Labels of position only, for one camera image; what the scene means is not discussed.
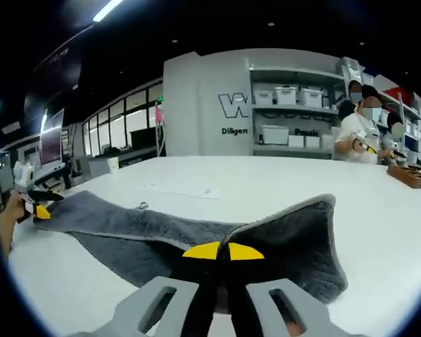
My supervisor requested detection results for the grey towel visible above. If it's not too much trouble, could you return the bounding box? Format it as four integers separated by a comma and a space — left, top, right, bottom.
31, 193, 349, 315

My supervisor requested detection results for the person's left hand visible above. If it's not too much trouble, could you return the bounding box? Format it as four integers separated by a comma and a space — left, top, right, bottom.
0, 192, 31, 226

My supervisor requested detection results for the dark computer monitor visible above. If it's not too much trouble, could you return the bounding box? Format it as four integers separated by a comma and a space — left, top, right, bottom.
39, 107, 66, 169

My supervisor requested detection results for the grey metal shelving unit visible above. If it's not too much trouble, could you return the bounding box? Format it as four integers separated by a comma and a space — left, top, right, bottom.
248, 59, 350, 159
377, 88, 421, 164

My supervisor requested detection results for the ceiling light strip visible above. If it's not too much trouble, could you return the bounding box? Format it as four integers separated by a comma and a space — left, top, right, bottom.
92, 0, 124, 22

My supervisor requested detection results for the brown wooden tray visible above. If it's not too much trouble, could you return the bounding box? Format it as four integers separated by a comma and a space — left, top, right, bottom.
387, 164, 421, 190

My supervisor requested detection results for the group of white storage boxes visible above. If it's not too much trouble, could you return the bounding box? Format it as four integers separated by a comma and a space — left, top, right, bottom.
254, 86, 335, 148

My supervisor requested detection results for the large clear plastic bin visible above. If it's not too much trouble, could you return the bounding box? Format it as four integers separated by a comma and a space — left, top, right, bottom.
339, 56, 364, 77

